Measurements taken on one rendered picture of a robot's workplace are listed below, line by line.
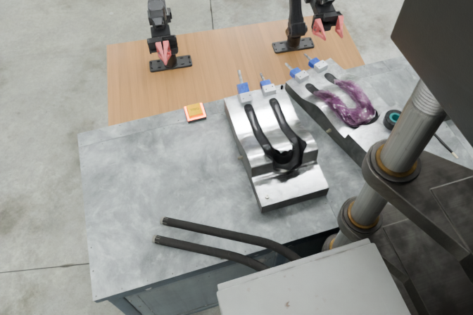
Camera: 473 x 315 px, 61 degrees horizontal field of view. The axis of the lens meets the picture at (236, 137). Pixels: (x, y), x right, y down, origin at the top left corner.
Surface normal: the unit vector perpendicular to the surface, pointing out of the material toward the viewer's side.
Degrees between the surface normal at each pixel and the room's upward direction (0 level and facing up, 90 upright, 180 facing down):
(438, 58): 90
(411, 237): 0
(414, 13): 90
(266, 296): 0
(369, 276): 0
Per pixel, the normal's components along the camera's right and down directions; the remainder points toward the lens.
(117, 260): -0.02, -0.56
